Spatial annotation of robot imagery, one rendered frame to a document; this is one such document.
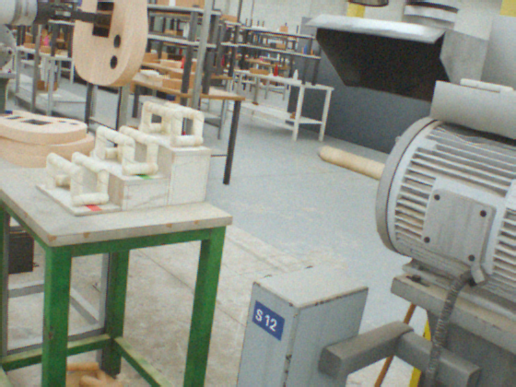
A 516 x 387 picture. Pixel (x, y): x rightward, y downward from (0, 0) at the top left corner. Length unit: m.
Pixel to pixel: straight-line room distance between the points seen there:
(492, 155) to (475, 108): 0.08
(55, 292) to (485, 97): 1.11
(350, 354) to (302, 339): 0.08
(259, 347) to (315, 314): 0.10
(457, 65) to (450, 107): 0.15
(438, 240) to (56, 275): 0.97
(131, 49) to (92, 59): 0.20
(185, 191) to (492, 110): 1.10
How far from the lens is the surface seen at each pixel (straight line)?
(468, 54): 1.09
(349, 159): 1.12
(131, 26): 1.53
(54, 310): 1.54
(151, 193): 1.69
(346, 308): 0.86
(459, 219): 0.85
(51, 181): 1.76
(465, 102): 0.92
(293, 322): 0.79
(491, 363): 0.92
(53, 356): 1.61
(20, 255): 3.41
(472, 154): 0.90
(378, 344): 0.91
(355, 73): 1.30
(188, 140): 1.75
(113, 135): 1.72
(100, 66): 1.64
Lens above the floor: 1.45
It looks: 14 degrees down
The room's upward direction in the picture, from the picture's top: 9 degrees clockwise
